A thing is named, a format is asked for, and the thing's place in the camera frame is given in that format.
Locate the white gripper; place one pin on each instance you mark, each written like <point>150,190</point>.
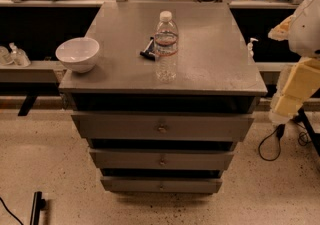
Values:
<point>307,34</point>

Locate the grey bottom drawer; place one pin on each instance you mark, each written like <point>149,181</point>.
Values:
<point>162,185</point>

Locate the grey drawer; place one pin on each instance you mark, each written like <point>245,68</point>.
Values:
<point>162,185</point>
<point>162,126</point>
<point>160,159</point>

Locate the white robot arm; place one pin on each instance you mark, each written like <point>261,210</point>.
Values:
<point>304,37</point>

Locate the grey drawer cabinet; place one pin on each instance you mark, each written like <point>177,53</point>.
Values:
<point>216,75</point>

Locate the grey top drawer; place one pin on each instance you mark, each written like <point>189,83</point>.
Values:
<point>162,126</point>

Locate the grey middle drawer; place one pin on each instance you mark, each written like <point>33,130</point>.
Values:
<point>160,159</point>

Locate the black stand leg right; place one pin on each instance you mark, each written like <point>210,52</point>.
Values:
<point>315,137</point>

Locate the white pump bottle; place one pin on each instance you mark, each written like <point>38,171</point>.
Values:
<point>250,46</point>

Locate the clear plastic water bottle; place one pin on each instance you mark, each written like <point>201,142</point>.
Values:
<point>166,47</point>

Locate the black razor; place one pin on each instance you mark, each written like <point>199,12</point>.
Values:
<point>148,53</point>

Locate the white bowl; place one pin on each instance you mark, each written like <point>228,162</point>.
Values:
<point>78,54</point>

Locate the clear bottle on ledge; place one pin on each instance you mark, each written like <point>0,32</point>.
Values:
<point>19,56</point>

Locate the black stand base bottom left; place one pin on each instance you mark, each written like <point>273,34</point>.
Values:
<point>39,203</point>

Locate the clear container at left edge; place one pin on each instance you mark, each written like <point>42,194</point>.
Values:
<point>5,58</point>

